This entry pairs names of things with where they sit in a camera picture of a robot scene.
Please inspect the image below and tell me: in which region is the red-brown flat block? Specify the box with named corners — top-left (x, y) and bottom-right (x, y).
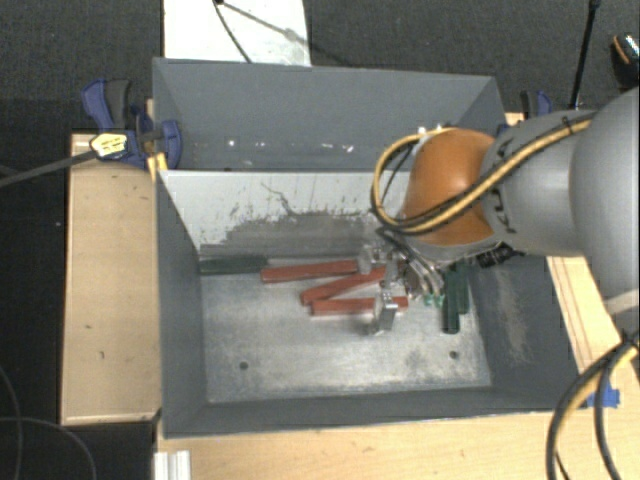
top-left (259, 259), bottom-right (361, 285)
top-left (309, 295), bottom-right (409, 318)
top-left (299, 266), bottom-right (389, 306)

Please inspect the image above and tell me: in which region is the dark green flat block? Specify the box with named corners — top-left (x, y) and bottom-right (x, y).
top-left (441, 266), bottom-right (462, 336)
top-left (198, 253), bottom-right (269, 276)

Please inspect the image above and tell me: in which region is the pale wood board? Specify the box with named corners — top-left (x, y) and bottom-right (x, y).
top-left (59, 131), bottom-right (164, 427)

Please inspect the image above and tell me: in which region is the grey metal bin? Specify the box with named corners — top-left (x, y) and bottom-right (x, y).
top-left (150, 56), bottom-right (585, 440)

